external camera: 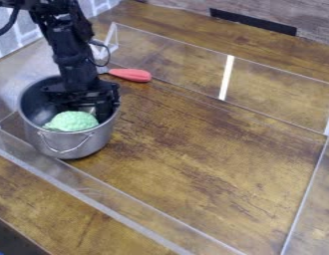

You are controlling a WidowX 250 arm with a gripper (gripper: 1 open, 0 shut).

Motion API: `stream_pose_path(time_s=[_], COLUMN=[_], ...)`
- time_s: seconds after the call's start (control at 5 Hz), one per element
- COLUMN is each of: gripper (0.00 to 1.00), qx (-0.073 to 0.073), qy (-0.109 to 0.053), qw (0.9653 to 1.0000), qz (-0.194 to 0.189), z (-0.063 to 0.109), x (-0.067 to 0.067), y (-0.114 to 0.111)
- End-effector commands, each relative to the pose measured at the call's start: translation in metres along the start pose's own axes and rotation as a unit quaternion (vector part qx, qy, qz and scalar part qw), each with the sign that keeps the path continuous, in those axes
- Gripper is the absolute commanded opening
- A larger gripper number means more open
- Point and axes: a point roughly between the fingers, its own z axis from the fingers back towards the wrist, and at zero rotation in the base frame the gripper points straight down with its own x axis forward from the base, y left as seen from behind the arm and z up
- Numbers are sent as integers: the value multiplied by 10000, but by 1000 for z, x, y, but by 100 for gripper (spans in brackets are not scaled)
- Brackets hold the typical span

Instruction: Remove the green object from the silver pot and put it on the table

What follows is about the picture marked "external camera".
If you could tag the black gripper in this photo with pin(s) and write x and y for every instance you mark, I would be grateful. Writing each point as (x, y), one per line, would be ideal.
(78, 89)

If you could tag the green bumpy toy vegetable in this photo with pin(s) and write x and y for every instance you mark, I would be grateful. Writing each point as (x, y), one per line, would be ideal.
(70, 121)

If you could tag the silver metal pot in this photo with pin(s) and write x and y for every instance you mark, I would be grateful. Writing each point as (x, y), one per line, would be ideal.
(61, 144)

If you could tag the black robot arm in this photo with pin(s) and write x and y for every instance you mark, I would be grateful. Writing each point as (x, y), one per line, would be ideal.
(68, 32)

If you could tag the red handled metal spatula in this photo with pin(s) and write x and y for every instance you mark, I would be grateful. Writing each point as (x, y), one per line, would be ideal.
(135, 75)

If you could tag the clear acrylic corner bracket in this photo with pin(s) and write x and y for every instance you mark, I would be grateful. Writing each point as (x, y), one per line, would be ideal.
(105, 47)

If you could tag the clear acrylic barrier wall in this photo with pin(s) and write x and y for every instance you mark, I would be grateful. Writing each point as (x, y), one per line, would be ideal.
(216, 165)

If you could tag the black wall strip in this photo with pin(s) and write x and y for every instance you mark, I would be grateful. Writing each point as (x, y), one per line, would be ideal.
(254, 22)

